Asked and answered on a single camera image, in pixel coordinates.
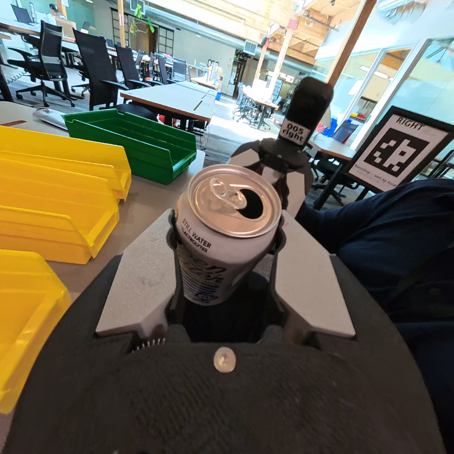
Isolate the green plastic bin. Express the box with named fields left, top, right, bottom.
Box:
left=62, top=109, right=198, bottom=185

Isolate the black office chair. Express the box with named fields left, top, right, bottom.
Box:
left=72, top=29, right=129, bottom=111
left=7, top=21, right=76, bottom=108
left=114, top=45, right=152, bottom=90

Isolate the table under marker sign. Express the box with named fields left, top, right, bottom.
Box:
left=308, top=135, right=359, bottom=210

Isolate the hanging green plant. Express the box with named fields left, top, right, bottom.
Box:
left=128, top=0, right=156, bottom=37

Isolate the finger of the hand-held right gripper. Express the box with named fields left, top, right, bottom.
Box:
left=276, top=171, right=306, bottom=218
left=229, top=148, right=264, bottom=175

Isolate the black framed marker sign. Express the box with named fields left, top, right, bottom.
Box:
left=341, top=105, right=454, bottom=194

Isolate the large yellow plastic bin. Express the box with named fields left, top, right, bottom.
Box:
left=0, top=249, right=72, bottom=414

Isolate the grey table with wooden edge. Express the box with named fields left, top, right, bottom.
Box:
left=120, top=81, right=218, bottom=142

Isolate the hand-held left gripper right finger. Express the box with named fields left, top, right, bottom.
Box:
left=272, top=216, right=356, bottom=345

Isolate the long office desk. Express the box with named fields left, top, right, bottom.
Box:
left=0, top=18, right=119, bottom=59

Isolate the person's dark clothing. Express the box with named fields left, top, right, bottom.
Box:
left=390, top=312, right=454, bottom=447

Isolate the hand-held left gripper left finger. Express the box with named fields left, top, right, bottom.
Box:
left=95, top=209, right=185, bottom=338

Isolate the white drink can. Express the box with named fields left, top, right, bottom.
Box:
left=175, top=164, right=284, bottom=306

